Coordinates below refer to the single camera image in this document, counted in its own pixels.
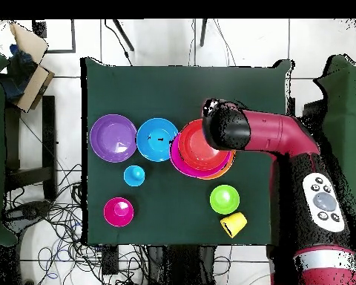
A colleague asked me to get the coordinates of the small green bowl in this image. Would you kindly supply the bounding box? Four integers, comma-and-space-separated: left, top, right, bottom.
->
209, 184, 240, 215

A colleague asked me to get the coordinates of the black tripod leg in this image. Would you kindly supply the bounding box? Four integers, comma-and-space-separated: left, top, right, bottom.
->
199, 19, 208, 48
112, 19, 135, 52

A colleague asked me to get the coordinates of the dark green tablecloth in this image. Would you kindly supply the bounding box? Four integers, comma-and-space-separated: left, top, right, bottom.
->
80, 56, 294, 248

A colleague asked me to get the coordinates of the cardboard box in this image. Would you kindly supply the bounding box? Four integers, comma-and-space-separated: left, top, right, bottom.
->
0, 22, 56, 114

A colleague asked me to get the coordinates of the black power strip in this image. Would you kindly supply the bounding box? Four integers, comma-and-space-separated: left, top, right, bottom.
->
102, 245, 119, 275

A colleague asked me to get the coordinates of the blue cup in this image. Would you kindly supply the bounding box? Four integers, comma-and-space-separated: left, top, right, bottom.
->
123, 165, 146, 188

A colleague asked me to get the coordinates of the black stool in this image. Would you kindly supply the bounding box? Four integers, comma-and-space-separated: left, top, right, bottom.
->
4, 94, 58, 203

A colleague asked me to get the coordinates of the large pink bowl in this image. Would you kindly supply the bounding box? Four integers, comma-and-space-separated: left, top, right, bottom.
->
168, 131, 235, 179

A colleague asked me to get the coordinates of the yellow cup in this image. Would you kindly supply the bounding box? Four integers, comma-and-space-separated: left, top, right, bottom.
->
220, 211, 248, 239

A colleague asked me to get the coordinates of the large orange bowl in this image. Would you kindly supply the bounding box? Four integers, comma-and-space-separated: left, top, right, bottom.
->
195, 149, 237, 181

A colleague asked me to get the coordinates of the small crimson bowl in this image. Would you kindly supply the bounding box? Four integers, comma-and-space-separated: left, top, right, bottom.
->
102, 196, 135, 228

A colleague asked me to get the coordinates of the medium blue bowl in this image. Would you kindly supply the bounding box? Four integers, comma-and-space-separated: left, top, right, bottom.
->
136, 117, 179, 163

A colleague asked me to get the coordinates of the tangle of cables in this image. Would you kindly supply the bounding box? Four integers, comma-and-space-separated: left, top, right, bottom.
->
2, 163, 149, 285

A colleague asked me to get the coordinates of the purple bowl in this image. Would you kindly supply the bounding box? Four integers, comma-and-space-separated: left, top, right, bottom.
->
89, 114, 138, 163

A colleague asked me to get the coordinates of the red-orange bowl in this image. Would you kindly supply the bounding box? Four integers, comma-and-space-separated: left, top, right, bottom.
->
177, 118, 233, 172

